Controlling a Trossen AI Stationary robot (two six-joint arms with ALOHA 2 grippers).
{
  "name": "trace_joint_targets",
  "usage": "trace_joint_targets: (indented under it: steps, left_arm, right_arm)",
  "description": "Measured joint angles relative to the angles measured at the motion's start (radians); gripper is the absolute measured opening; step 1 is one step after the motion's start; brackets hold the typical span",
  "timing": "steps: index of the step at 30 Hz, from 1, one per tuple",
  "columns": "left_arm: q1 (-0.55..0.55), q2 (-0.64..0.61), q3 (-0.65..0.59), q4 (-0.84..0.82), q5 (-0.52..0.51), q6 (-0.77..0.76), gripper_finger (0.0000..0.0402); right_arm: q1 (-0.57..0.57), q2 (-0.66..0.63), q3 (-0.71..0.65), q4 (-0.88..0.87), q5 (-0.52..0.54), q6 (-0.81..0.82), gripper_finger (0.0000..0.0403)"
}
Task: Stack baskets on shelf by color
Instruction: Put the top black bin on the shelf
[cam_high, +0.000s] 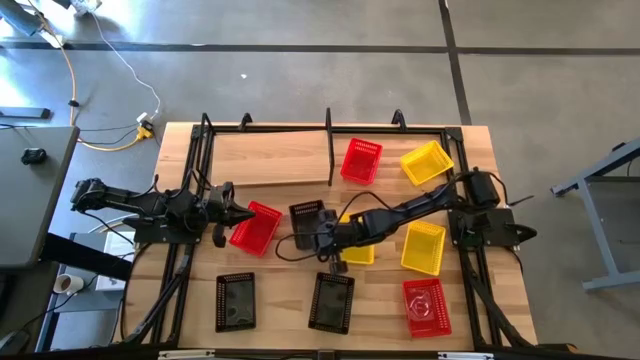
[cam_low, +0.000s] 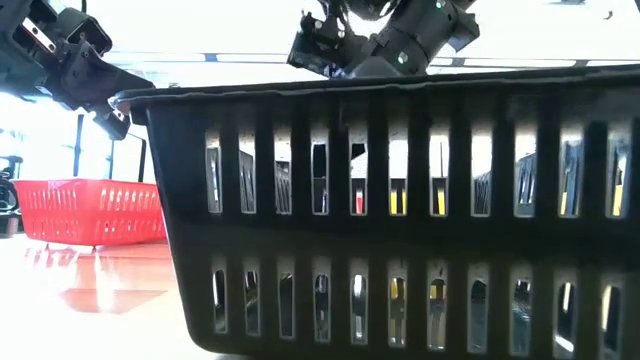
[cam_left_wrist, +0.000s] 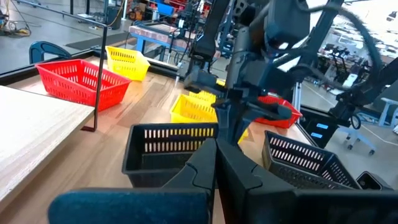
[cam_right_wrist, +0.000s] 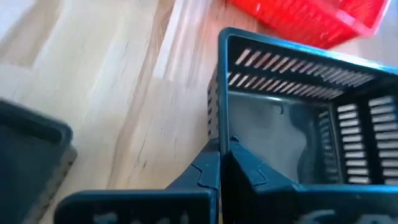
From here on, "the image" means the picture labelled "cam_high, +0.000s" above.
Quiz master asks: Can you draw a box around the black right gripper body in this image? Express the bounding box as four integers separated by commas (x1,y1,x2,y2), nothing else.
314,208,352,257

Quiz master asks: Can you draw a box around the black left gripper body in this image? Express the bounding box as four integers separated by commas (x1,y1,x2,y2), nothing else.
205,181,237,229

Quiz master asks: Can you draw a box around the red plastic basket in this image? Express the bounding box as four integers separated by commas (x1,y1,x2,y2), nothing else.
228,200,284,259
339,137,384,187
401,277,454,340

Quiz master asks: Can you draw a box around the black plastic basket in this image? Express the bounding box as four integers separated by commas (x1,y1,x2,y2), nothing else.
288,199,327,251
307,271,356,336
214,271,257,334

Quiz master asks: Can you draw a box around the yellow plastic basket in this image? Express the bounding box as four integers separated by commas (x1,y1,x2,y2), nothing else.
399,139,456,187
399,220,447,277
338,212,376,266

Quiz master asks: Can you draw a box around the white paper sheet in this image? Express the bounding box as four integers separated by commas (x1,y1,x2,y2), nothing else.
94,230,136,293

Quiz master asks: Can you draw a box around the black beam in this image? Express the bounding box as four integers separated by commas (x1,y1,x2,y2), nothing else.
38,232,134,282

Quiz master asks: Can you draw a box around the white label strip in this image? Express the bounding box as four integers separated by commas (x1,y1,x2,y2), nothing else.
158,349,216,360
438,351,496,360

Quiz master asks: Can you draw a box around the white paper cup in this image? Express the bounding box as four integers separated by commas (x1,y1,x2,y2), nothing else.
52,273,85,296

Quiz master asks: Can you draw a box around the grey desk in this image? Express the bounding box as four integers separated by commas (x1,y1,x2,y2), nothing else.
0,124,81,271

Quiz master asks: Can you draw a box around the small black device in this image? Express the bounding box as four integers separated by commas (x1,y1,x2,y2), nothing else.
20,147,49,166

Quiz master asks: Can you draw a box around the black flat bar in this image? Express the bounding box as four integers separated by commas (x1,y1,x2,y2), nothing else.
0,107,52,120

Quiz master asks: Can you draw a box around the white power strip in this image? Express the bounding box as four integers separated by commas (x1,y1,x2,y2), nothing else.
69,0,104,16

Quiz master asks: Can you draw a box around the grey metal bar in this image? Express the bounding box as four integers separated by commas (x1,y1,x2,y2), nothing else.
0,0,46,37

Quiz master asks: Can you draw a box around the black looped cable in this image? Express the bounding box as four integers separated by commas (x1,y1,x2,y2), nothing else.
273,191,401,263

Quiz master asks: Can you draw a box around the black metal shelf frame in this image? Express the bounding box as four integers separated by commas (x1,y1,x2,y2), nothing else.
198,107,336,189

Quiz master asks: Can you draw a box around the yellow floor cable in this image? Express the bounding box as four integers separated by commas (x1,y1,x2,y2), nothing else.
27,0,151,153

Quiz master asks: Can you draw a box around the black aluminium rig frame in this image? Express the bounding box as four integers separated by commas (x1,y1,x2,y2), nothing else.
113,108,576,354

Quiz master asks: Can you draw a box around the white floor cable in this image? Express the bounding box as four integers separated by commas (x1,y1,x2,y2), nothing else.
89,12,162,112

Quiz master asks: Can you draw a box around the grey metal table frame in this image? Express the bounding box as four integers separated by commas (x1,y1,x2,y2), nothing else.
549,138,640,293

